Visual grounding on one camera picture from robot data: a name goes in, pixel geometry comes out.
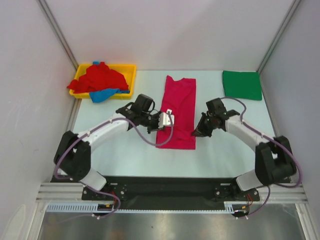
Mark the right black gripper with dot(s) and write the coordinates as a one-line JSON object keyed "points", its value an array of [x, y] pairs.
{"points": [[200, 131]]}

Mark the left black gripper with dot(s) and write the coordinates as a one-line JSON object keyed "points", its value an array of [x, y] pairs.
{"points": [[156, 127]]}

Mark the magenta t shirt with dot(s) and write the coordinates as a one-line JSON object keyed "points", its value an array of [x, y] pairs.
{"points": [[180, 97]]}

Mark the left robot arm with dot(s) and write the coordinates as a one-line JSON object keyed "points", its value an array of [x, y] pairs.
{"points": [[73, 156]]}

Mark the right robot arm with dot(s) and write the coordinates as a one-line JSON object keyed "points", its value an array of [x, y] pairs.
{"points": [[273, 161]]}

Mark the folded green t shirt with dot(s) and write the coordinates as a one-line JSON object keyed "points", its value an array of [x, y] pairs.
{"points": [[242, 85]]}

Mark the yellow plastic bin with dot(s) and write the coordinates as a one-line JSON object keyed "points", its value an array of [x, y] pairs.
{"points": [[128, 70]]}

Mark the blue t shirt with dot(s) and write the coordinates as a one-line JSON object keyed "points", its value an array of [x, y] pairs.
{"points": [[100, 96]]}

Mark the red t shirt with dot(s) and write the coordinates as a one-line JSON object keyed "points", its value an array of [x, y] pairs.
{"points": [[81, 83]]}

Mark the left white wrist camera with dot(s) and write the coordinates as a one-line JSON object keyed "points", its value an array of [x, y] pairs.
{"points": [[166, 119]]}

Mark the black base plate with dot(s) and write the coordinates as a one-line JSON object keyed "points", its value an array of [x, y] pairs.
{"points": [[170, 193]]}

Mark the slotted cable duct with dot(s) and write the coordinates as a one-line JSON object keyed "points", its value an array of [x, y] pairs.
{"points": [[101, 208]]}

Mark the aluminium frame rail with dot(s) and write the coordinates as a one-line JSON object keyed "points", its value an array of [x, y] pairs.
{"points": [[72, 192]]}

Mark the right corner aluminium post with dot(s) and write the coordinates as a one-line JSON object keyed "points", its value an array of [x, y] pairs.
{"points": [[279, 33]]}

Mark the corner aluminium post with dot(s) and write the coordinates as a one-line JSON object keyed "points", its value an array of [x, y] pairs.
{"points": [[279, 33], [47, 12]]}

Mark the left corner aluminium post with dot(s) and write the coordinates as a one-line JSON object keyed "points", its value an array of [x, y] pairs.
{"points": [[47, 12]]}

